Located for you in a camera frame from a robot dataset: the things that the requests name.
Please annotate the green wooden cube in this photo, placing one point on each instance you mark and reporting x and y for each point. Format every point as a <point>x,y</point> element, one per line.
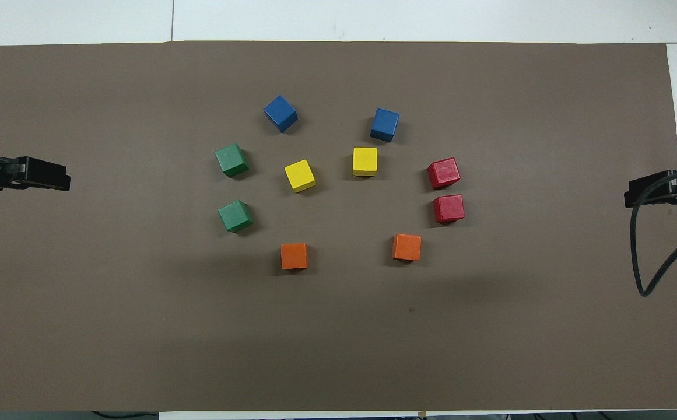
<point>231,160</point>
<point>235,216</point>

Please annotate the red wooden cube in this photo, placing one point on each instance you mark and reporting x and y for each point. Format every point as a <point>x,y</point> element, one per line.
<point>448,209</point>
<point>444,173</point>

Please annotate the blue wooden cube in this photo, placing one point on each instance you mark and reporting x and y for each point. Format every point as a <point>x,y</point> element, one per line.
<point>280,113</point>
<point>385,125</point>

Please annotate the yellow wooden cube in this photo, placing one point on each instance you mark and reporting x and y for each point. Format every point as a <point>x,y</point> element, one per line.
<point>300,175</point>
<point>365,161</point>

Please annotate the orange wooden cube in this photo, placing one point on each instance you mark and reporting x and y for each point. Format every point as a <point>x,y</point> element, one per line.
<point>294,256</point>
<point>406,247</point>

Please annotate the brown table mat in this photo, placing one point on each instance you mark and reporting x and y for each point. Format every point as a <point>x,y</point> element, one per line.
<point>338,338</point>

